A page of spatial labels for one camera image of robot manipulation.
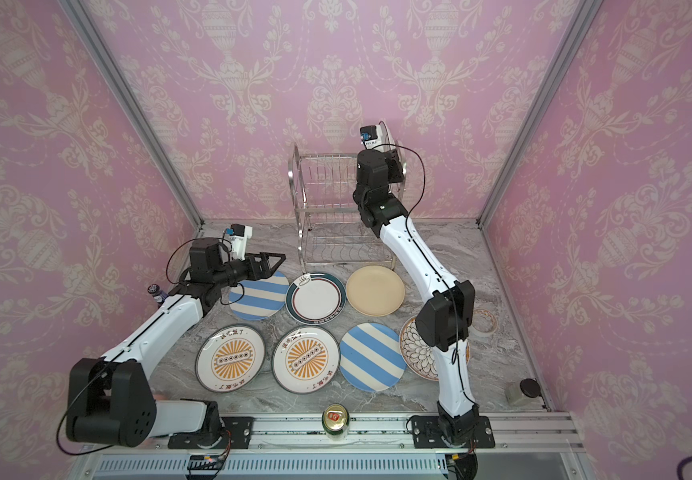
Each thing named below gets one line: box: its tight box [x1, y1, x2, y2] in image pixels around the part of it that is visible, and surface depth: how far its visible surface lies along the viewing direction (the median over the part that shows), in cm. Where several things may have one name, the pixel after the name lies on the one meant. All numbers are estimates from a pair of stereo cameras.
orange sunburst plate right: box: [271, 325, 341, 394], surface depth 87 cm
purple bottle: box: [147, 284, 169, 303], surface depth 80 cm
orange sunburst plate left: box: [195, 324, 266, 393], surface depth 87 cm
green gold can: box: [322, 403, 350, 441], surface depth 69 cm
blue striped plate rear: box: [228, 271, 289, 321], surface depth 98 cm
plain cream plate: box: [346, 265, 405, 317], surface depth 104 cm
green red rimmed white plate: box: [285, 272, 347, 326], surface depth 100 cm
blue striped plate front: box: [339, 322, 407, 393], surface depth 87 cm
